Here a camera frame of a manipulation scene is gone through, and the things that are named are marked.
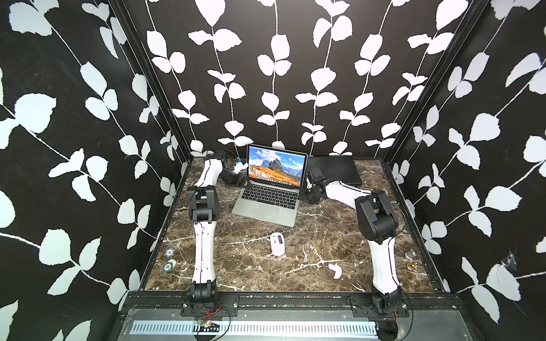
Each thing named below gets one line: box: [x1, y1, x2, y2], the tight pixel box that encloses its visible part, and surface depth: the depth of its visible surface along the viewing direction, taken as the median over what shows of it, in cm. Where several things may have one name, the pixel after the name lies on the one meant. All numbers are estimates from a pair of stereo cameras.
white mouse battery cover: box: [327, 263, 343, 280], surface depth 84 cm
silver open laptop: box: [231, 144, 308, 228], surface depth 105 cm
